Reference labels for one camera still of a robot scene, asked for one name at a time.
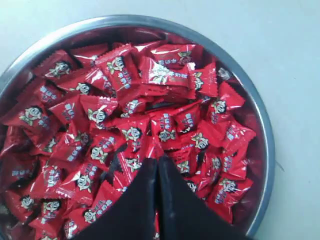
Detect pile of red wrapped candies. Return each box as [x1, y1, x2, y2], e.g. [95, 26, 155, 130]
[0, 40, 256, 240]

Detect steel bowl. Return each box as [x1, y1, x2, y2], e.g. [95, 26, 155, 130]
[0, 14, 276, 237]

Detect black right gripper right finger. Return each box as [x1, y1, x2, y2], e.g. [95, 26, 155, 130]
[158, 155, 250, 240]

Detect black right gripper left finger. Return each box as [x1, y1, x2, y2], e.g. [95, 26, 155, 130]
[74, 158, 158, 240]

